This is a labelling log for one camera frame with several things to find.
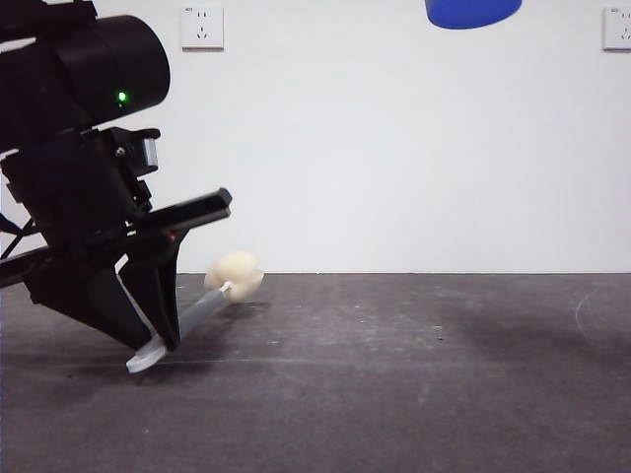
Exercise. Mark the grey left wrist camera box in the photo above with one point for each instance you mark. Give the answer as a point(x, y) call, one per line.
point(148, 153)

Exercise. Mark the blue ribbed plastic cup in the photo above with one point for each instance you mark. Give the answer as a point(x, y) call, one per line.
point(473, 12)

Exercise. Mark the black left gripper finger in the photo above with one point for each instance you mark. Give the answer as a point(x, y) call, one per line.
point(162, 286)
point(93, 305)

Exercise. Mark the white wall socket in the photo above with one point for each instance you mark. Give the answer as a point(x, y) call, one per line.
point(202, 28)
point(618, 29)

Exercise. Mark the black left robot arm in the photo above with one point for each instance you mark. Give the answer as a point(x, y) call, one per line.
point(113, 54)

